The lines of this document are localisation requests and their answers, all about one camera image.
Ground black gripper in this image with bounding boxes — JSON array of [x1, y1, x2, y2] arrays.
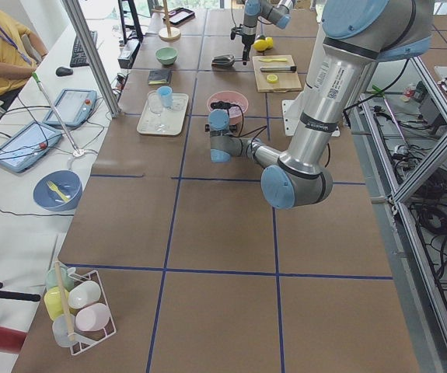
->
[[210, 100, 235, 110], [230, 24, 255, 58]]

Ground pink bowl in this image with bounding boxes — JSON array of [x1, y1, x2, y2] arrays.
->
[[207, 91, 249, 124]]

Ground metal ice scoop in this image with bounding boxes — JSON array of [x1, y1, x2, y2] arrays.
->
[[211, 54, 235, 68]]

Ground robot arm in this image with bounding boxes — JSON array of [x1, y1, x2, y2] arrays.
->
[[208, 1, 434, 209], [230, 0, 296, 65]]

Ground small blue cup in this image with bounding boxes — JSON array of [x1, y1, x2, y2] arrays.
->
[[157, 85, 173, 109]]

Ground yellow lemon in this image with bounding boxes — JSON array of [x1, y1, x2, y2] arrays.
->
[[265, 37, 274, 50], [253, 38, 272, 52]]

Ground yellow plastic knife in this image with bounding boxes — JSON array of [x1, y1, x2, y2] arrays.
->
[[258, 58, 288, 63]]

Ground wooden cutting board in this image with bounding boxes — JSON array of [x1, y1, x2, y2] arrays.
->
[[252, 55, 302, 92]]

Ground clear wine glass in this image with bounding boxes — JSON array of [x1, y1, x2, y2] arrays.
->
[[148, 91, 166, 134]]

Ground white serving tray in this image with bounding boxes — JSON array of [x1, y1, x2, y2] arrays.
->
[[137, 91, 189, 136]]

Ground grey yellow cloth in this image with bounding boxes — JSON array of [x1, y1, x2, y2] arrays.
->
[[148, 69, 172, 85]]

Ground green bowl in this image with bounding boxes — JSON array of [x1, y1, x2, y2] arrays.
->
[[155, 47, 178, 66]]

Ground wooden paper towel stand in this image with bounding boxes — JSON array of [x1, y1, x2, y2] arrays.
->
[[158, 0, 181, 42]]

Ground blue teach pendant far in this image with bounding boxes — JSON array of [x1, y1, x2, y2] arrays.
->
[[54, 89, 97, 128]]

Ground blue teach pendant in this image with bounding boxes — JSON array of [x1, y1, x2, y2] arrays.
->
[[0, 121, 62, 173], [54, 89, 97, 128]]

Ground black keyboard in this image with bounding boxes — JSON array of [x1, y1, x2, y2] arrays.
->
[[69, 36, 89, 68]]

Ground black computer mouse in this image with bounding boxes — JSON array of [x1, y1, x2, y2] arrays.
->
[[55, 66, 73, 77]]

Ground large blue bowl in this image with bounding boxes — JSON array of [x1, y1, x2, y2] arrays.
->
[[33, 170, 82, 212]]

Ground yellow plastic fork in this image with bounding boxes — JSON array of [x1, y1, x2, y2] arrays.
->
[[46, 180, 69, 203]]

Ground blue teach pendant near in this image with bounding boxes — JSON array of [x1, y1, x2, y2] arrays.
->
[[0, 121, 62, 173]]

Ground person in yellow shirt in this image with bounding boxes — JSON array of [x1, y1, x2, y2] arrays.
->
[[0, 9, 48, 100]]

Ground aluminium frame post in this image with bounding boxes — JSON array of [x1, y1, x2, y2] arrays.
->
[[62, 0, 121, 118]]

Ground white wire cup rack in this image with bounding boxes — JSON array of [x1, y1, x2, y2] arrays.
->
[[43, 260, 117, 357]]

